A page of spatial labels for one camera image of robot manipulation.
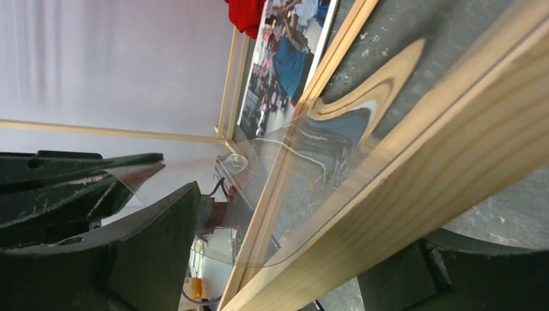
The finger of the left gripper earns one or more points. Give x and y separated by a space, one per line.
49 196

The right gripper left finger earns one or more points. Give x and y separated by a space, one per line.
138 262

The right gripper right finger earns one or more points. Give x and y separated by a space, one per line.
449 271

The wooden picture frame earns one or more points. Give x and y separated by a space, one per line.
481 128

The clear acrylic sheet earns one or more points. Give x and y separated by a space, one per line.
311 154

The printed colour photo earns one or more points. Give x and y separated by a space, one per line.
288 48

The wooden clothes rack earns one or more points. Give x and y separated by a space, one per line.
227 117

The red hanging shirt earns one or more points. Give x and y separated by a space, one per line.
246 15

